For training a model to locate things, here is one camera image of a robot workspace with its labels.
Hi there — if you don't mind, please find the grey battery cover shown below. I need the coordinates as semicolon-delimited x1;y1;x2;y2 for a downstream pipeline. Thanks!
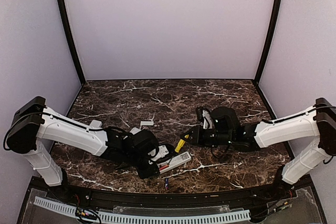
140;121;154;126

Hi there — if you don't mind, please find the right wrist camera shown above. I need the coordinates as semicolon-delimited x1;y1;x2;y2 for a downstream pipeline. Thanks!
196;106;213;130

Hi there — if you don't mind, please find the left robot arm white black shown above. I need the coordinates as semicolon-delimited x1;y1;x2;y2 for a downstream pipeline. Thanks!
3;96;160;201

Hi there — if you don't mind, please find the yellow handled screwdriver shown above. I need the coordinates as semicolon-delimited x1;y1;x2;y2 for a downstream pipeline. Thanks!
168;139;186;164

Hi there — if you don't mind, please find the white slotted cable duct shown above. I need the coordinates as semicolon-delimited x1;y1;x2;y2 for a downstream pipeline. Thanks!
34;196;250;223

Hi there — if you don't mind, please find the white button remote control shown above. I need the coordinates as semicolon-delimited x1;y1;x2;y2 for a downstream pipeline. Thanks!
158;152;192;174

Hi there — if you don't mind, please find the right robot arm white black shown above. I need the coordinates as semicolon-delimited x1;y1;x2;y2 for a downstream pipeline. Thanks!
181;98;335;200

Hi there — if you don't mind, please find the white remote with barcode label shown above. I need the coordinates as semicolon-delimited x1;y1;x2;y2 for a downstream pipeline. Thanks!
130;127;141;135

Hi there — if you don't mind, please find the right black frame post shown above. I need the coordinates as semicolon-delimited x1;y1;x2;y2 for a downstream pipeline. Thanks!
254;0;281;86

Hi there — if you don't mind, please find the plain white slim remote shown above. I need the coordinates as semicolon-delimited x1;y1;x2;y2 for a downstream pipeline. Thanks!
89;120;102;128

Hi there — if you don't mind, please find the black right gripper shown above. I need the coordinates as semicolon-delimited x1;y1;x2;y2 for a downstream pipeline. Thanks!
180;125;234;148

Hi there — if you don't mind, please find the black frame post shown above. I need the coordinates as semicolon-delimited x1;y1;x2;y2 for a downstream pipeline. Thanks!
254;0;281;86
57;0;86;85

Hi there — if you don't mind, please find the red blue battery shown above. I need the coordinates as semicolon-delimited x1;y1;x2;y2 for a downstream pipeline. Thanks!
159;164;169;170

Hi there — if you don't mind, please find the left black frame post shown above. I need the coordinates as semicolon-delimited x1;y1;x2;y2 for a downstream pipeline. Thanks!
57;0;86;85

